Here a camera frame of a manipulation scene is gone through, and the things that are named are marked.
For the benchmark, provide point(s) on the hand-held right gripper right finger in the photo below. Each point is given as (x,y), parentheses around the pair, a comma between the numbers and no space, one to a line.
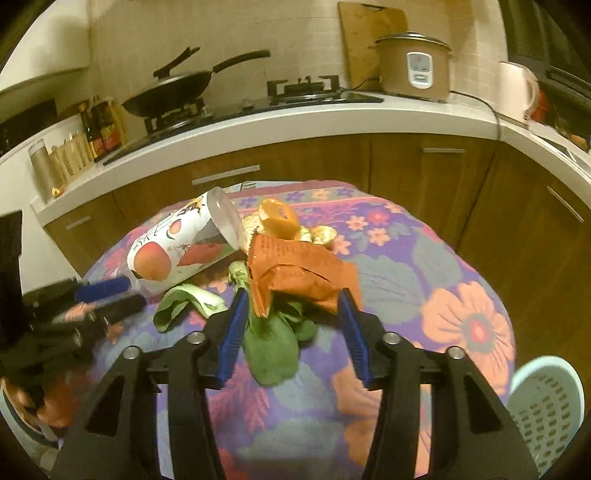
(355,332)

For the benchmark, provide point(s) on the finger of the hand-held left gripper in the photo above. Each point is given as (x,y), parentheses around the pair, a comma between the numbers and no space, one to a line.
(104,288)
(122,307)

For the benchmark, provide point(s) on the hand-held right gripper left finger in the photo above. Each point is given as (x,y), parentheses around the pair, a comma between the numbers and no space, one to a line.
(233,332)

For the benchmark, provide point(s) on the dark green bok choy leaf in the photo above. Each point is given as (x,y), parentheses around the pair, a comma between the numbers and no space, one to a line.
(268,350)

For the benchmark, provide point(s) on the pale green bok choy leaf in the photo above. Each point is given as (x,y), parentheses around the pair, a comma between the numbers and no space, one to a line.
(184,300)

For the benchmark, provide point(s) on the orange paper packet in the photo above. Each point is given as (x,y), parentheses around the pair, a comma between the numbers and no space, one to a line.
(295,272)

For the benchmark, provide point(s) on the fruit-printed paper cup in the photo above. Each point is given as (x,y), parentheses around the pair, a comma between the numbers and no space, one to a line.
(184,240)

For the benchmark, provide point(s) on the small orange peel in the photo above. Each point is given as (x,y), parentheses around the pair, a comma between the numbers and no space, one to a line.
(318,235)

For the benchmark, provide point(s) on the light blue perforated basket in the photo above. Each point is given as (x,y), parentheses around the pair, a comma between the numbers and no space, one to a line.
(545,415)

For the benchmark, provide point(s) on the floral printed cloth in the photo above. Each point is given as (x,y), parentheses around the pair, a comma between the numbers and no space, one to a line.
(415,277)

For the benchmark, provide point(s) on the steel cylindrical canister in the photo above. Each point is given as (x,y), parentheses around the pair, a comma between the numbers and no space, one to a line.
(42,170)

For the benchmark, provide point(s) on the beige perforated utensil holder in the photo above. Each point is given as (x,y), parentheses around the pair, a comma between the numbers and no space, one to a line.
(71,159)

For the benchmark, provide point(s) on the dark sauce bottle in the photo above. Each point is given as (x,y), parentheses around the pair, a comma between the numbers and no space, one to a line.
(111,124)
(92,134)

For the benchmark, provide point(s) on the wooden kitchen cabinet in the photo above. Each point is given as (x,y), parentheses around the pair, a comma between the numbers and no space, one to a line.
(323,161)

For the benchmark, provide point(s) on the black wok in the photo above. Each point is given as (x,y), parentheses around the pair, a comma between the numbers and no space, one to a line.
(171,94)

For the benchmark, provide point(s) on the white kitchen countertop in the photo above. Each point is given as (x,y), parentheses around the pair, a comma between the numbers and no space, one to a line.
(323,120)

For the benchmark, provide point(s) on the black gas stove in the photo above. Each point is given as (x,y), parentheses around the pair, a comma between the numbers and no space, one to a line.
(277,104)

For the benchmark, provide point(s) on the white range hood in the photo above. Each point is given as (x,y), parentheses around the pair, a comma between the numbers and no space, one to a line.
(46,46)

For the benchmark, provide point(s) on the black spatula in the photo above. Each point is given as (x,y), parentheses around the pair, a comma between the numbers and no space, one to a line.
(178,62)

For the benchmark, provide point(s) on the brown rice cooker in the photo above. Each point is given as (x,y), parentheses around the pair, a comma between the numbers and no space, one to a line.
(401,69)

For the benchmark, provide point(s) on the white electric kettle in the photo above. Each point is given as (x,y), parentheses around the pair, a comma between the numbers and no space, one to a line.
(515,92)

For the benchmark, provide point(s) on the wooden cutting board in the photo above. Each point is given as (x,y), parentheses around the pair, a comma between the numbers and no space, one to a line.
(364,37)

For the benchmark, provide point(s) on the dark kitchen window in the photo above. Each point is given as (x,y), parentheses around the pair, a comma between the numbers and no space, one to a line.
(545,37)

